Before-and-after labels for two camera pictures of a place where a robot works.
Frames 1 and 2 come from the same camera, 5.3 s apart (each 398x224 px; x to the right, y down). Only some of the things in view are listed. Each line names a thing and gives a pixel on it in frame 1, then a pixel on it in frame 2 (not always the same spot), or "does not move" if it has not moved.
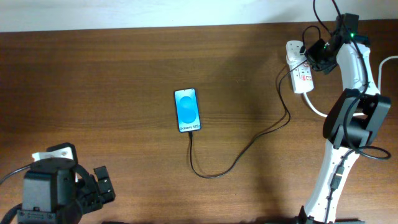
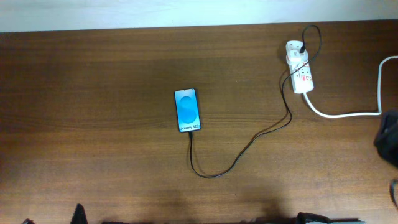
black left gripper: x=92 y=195 to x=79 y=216
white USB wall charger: x=294 y=57 does not move
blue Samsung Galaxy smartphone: x=188 y=109 does not move
